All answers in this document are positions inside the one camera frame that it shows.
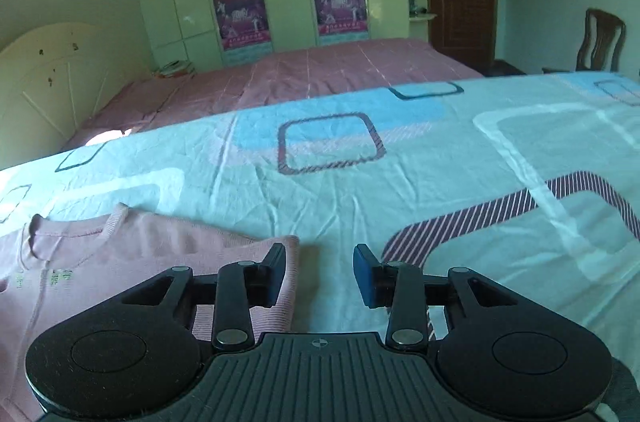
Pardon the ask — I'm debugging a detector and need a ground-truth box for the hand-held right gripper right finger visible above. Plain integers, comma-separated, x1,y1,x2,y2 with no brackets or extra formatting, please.
352,243,521,351

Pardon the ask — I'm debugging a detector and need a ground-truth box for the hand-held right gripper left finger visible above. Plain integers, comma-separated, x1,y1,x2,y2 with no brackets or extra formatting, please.
120,243,287,351

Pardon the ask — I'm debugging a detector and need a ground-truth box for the pink knit sweater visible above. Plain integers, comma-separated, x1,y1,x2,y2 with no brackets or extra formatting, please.
0,202,301,422

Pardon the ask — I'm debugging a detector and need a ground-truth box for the blue patterned bed sheet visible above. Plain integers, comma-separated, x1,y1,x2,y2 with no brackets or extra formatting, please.
0,71,640,422

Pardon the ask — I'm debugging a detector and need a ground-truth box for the pink checked bed cover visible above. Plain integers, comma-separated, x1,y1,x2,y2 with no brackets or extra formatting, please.
60,37,498,151

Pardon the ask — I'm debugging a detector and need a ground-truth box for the stack of books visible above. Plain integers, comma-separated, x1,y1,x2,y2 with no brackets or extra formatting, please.
152,60,196,78

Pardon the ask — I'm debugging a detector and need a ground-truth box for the cream arched headboard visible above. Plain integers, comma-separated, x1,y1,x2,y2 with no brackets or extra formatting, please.
0,21,153,171

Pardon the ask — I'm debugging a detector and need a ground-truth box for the dark wooden chair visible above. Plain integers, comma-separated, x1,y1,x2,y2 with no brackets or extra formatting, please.
542,8,627,74

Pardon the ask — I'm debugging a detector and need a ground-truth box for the purple wall poster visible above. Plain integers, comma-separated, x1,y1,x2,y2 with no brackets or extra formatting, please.
311,0,371,46
212,0,274,53

